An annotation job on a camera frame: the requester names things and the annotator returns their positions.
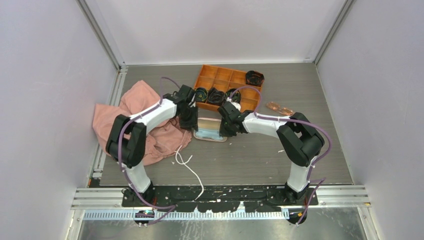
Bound light blue cleaning cloth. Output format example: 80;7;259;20
194;128;224;141

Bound pink glasses case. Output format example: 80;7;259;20
193;117;228;143

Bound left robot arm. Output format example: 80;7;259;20
105;85;199;207

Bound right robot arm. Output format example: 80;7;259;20
218;101;332;205

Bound pink transparent sunglasses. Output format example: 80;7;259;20
266;101;295;116

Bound dark floral rolled tie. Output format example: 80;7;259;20
194;87;208;103

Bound pink shorts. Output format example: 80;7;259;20
92;80;192;166

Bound orange wooden divider tray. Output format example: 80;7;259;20
194;64;262;112

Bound dark rolled tie top right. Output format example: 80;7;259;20
245;70;265;87

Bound white drawstring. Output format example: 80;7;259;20
174;145;205;201

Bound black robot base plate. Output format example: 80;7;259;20
142;185;319;213

